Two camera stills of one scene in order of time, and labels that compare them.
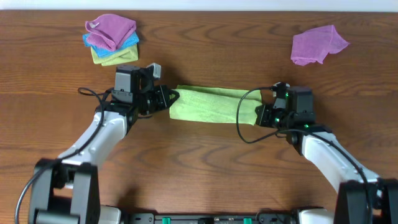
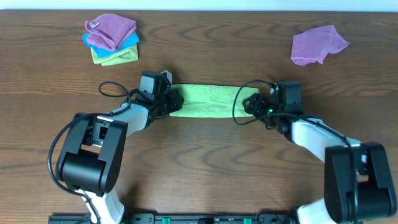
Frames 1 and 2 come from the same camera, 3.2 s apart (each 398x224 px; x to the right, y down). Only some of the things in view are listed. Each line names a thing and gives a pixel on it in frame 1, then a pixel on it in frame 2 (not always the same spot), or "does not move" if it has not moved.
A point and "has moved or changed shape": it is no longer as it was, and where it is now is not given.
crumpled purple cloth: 314,45 does not move
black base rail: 260,218 does not move
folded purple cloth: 109,31 does not move
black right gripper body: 277,118 → 261,106
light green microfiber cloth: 216,104 has moved or changed shape
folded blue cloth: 104,52 does not move
